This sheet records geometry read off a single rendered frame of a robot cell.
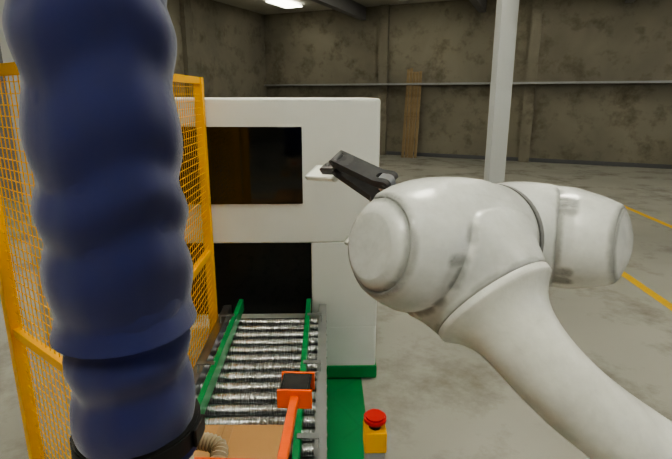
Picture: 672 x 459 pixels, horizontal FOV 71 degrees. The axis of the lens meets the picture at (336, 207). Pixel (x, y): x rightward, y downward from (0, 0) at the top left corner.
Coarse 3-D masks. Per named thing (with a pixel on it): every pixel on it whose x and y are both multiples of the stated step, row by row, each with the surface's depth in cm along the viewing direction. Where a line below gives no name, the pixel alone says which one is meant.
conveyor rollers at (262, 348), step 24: (240, 336) 294; (264, 336) 294; (288, 336) 295; (312, 336) 295; (240, 360) 268; (264, 360) 268; (288, 360) 268; (216, 384) 243; (240, 384) 243; (264, 384) 243; (216, 408) 225; (240, 408) 225; (264, 408) 225; (312, 408) 225; (312, 432) 208
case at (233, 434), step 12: (216, 432) 150; (228, 432) 150; (240, 432) 150; (252, 432) 150; (264, 432) 150; (276, 432) 150; (228, 444) 145; (240, 444) 145; (252, 444) 145; (264, 444) 145; (276, 444) 145; (204, 456) 140; (228, 456) 140; (240, 456) 140; (252, 456) 140; (264, 456) 140; (276, 456) 140
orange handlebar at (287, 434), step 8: (296, 400) 114; (288, 408) 111; (296, 408) 112; (288, 416) 108; (288, 424) 106; (288, 432) 103; (288, 440) 101; (280, 448) 99; (288, 448) 99; (280, 456) 96; (288, 456) 98
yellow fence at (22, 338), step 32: (0, 64) 160; (0, 160) 182; (0, 224) 195; (0, 256) 197; (0, 288) 201; (32, 288) 186; (32, 352) 201; (64, 384) 185; (32, 416) 216; (64, 416) 191; (32, 448) 218
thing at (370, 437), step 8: (384, 424) 147; (368, 432) 143; (376, 432) 143; (384, 432) 143; (368, 440) 143; (376, 440) 143; (384, 440) 143; (368, 448) 144; (376, 448) 144; (384, 448) 144; (368, 456) 145; (376, 456) 145; (384, 456) 145
